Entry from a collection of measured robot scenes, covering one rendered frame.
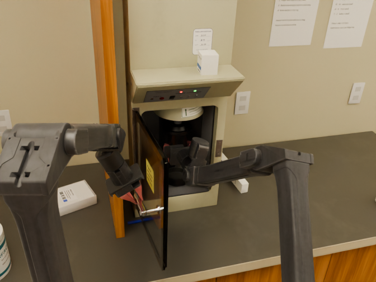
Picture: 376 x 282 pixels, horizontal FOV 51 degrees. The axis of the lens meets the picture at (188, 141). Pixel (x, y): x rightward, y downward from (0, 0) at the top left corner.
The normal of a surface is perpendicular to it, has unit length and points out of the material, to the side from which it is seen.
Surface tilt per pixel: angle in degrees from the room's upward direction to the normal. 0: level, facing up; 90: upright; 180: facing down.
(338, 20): 90
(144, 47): 90
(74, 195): 0
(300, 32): 90
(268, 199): 0
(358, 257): 90
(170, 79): 0
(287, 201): 70
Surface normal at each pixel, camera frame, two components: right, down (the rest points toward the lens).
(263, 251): 0.04, -0.87
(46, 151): -0.03, -0.65
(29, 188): -0.03, 0.45
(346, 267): 0.28, 0.49
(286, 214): -0.88, -0.18
